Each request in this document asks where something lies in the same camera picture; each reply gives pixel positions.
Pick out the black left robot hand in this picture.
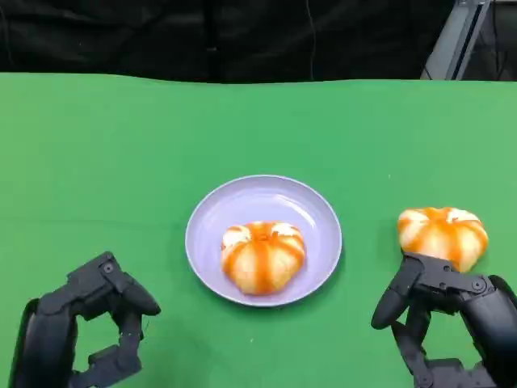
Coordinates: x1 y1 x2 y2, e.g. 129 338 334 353
8 251 162 388

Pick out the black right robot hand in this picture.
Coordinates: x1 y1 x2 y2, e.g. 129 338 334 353
370 251 517 388

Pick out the orange and white bread roll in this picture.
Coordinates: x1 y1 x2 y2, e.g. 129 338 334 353
220 220 307 297
397 206 490 272

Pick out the lilac plate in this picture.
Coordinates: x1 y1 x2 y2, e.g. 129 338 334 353
185 174 343 308

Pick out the green cloth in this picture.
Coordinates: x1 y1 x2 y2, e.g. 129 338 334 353
0 71 517 388

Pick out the black curtain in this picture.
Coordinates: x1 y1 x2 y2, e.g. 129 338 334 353
0 0 517 84

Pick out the grey metal frame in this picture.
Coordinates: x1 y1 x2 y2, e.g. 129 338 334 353
419 0 494 80

